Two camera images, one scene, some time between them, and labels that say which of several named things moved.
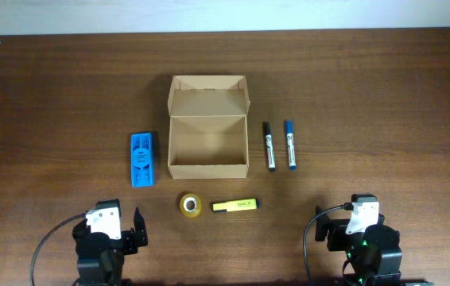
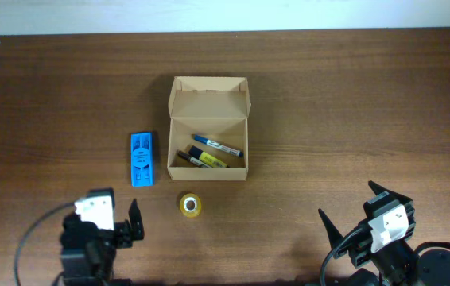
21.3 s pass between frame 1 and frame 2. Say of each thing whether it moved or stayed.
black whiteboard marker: moved
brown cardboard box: stayed
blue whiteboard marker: moved
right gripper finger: moved
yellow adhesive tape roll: stayed
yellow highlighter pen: moved
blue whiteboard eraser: stayed
